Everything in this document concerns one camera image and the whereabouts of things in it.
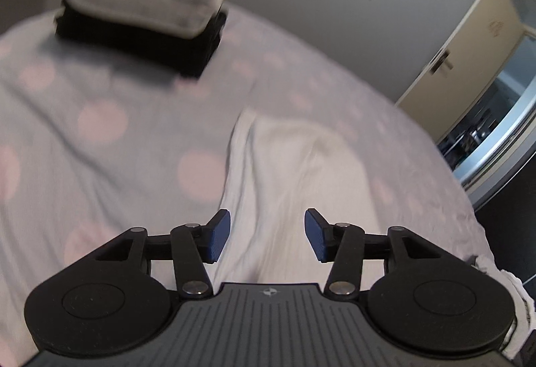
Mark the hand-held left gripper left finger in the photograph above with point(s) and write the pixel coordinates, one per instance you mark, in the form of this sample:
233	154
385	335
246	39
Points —
217	239

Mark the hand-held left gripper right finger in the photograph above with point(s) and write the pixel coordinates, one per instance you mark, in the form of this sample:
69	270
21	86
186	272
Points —
316	239

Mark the white long-sleeved shirt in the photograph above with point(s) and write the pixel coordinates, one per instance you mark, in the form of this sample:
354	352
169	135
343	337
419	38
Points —
293	174

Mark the grey bed sheet pink dots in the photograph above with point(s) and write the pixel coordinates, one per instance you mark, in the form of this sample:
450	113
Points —
125	149

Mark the mirrored sliding door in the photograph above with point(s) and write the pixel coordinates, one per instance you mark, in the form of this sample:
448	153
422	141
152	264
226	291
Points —
494	132

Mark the white cloth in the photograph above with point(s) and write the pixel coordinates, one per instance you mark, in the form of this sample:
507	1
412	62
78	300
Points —
521	308

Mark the cream door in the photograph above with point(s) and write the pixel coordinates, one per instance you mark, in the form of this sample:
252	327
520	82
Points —
469	57

